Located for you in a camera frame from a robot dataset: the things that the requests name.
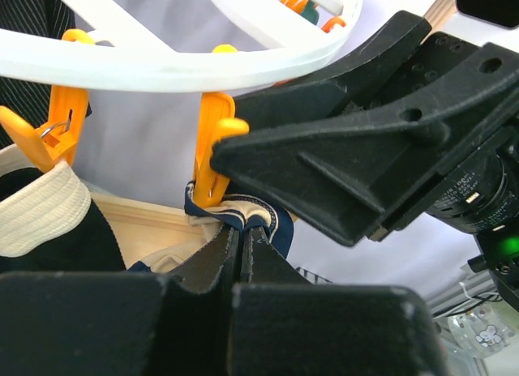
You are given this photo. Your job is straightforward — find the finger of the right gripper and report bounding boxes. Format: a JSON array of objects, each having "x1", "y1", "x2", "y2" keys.
[
  {"x1": 210, "y1": 110, "x2": 453, "y2": 246},
  {"x1": 234, "y1": 11, "x2": 431, "y2": 129}
]

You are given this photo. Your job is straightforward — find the black underwear white waistband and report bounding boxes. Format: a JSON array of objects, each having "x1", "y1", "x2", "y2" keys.
[{"x1": 1, "y1": 145, "x2": 126, "y2": 273}]

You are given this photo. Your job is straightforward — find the wooden drying rack frame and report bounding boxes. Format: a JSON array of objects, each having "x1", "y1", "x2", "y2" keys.
[{"x1": 89, "y1": 0, "x2": 461, "y2": 271}]

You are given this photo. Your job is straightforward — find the white round clip hanger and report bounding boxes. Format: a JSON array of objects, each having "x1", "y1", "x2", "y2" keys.
[{"x1": 0, "y1": 0, "x2": 364, "y2": 93}]

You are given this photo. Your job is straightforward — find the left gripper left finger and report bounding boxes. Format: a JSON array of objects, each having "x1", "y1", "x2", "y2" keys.
[{"x1": 170, "y1": 224, "x2": 240, "y2": 293}]

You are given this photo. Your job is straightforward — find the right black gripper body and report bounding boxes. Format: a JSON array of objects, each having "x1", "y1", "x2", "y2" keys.
[{"x1": 376, "y1": 31, "x2": 519, "y2": 312}]

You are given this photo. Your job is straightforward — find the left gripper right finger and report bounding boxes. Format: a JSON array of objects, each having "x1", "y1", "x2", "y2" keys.
[{"x1": 239, "y1": 227, "x2": 311, "y2": 285}]

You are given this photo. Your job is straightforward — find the beige underwear navy trim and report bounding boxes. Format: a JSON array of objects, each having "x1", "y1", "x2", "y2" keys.
[{"x1": 127, "y1": 182, "x2": 294, "y2": 273}]

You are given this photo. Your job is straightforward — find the orange clothes peg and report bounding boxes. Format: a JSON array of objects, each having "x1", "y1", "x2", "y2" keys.
[
  {"x1": 191, "y1": 43, "x2": 250, "y2": 210},
  {"x1": 0, "y1": 28, "x2": 97, "y2": 173}
]

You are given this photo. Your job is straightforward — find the black striped boxer shorts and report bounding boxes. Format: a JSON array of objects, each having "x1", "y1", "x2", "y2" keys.
[{"x1": 1, "y1": 0, "x2": 75, "y2": 128}]

